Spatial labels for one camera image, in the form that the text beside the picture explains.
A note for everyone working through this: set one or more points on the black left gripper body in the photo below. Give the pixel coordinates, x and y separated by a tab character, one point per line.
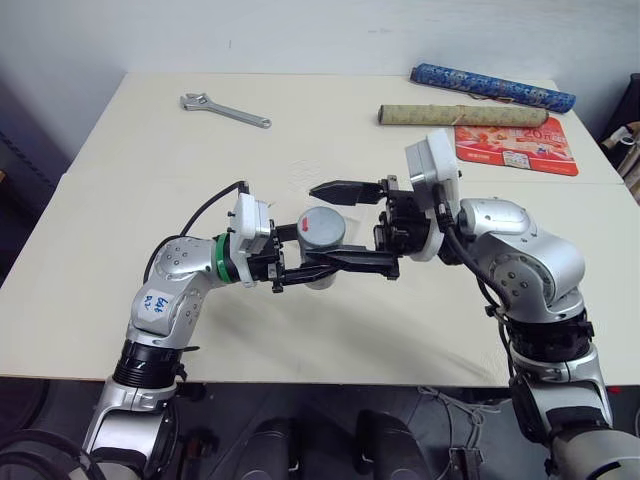
276	255

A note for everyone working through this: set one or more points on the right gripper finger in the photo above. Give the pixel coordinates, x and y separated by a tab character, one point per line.
347	192
365	261

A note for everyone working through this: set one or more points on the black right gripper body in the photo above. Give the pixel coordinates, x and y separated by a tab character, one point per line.
402	225

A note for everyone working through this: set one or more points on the clear plastic jar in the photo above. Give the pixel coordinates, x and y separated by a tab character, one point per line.
320	286

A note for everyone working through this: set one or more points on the grey round jar lid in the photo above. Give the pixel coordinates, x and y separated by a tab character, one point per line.
320	227

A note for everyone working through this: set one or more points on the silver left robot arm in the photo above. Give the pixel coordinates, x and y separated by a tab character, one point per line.
170	265

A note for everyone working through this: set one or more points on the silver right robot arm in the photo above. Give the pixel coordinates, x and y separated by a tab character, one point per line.
525	250

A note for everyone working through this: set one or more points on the tan patterned paper roll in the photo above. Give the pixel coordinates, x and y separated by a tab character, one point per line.
450	115

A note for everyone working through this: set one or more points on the red printed packet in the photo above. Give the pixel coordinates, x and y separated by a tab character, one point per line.
500	146

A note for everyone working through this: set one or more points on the silver adjustable wrench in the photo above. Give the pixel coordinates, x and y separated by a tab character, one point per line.
225	111

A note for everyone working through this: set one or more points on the blue patterned paper roll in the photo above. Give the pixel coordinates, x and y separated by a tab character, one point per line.
490	89

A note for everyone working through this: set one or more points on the dark rounded shape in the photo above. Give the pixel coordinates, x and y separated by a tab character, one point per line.
272	450

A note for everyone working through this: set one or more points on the black chair back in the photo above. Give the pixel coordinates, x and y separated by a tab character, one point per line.
627	105

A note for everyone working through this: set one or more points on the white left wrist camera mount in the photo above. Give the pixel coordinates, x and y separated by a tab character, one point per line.
247	215

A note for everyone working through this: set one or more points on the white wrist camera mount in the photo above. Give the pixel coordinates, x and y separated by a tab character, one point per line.
445	155
247	215

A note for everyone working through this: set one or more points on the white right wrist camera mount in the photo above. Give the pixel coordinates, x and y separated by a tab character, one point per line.
445	155

